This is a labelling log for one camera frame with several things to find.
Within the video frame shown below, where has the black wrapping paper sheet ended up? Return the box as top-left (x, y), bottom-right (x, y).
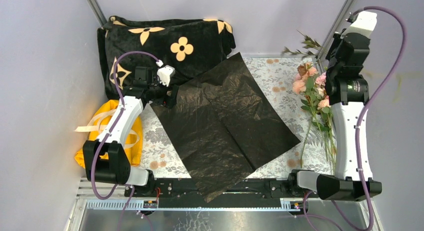
top-left (153, 53), bottom-right (300, 189)

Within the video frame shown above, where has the pink fake flower bunch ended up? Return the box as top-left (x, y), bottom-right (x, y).
top-left (292, 62), bottom-right (337, 174)

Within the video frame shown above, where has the green leafy fake sprig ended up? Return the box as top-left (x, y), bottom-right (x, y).
top-left (281, 30), bottom-right (322, 58)

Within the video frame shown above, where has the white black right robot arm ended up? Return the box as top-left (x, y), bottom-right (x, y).
top-left (285, 11), bottom-right (382, 202)

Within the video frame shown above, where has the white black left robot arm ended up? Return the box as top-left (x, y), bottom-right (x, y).
top-left (82, 65), bottom-right (179, 197)

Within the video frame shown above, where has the black blanket with beige flowers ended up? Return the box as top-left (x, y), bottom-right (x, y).
top-left (96, 16), bottom-right (236, 100)

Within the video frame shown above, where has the floral patterned table cloth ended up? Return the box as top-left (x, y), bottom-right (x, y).
top-left (139, 57), bottom-right (333, 179)

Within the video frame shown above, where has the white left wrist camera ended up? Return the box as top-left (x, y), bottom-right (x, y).
top-left (156, 65), bottom-right (176, 87)

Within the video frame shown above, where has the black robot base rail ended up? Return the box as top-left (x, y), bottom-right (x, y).
top-left (124, 178), bottom-right (307, 209)

